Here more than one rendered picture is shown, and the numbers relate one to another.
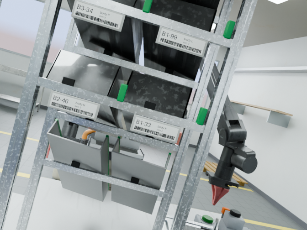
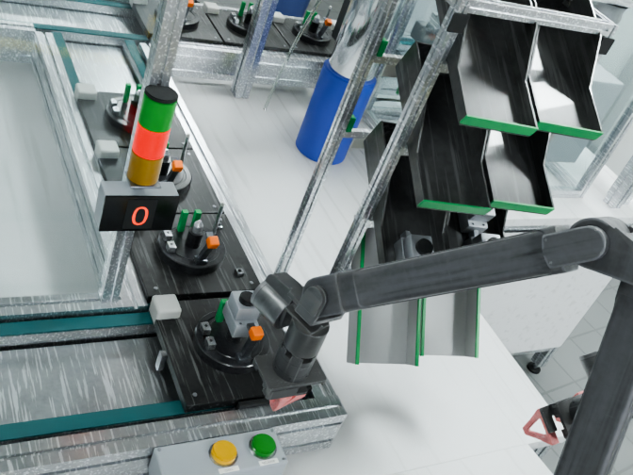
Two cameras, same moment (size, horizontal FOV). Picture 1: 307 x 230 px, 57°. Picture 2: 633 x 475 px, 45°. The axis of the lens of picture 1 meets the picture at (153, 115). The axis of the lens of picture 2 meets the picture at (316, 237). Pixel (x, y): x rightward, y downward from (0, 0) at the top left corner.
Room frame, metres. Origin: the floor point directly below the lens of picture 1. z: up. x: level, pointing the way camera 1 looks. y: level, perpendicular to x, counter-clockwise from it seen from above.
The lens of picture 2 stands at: (1.60, -0.78, 1.96)
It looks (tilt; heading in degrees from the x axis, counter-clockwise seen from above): 35 degrees down; 146
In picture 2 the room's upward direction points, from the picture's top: 23 degrees clockwise
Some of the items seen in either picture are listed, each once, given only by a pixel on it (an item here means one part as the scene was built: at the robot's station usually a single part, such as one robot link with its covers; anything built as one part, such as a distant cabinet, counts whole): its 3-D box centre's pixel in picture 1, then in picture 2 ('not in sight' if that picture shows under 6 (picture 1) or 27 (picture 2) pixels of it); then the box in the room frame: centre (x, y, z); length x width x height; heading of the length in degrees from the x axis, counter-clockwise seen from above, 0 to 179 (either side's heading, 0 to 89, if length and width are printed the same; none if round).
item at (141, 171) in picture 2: not in sight; (145, 164); (0.64, -0.49, 1.29); 0.05 x 0.05 x 0.05
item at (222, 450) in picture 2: not in sight; (223, 453); (0.96, -0.36, 0.96); 0.04 x 0.04 x 0.02
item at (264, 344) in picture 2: not in sight; (232, 340); (0.74, -0.29, 0.98); 0.14 x 0.14 x 0.02
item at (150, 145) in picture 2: not in sight; (151, 138); (0.64, -0.49, 1.34); 0.05 x 0.05 x 0.05
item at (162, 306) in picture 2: not in sight; (165, 309); (0.65, -0.39, 0.97); 0.05 x 0.05 x 0.04; 4
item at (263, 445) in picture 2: (207, 220); (263, 446); (0.96, -0.29, 0.96); 0.04 x 0.04 x 0.02
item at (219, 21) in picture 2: not in sight; (250, 16); (-0.63, 0.13, 1.01); 0.24 x 0.24 x 0.13; 4
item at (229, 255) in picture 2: not in sight; (195, 235); (0.49, -0.31, 1.01); 0.24 x 0.24 x 0.13; 4
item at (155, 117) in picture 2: not in sight; (157, 109); (0.64, -0.49, 1.39); 0.05 x 0.05 x 0.05
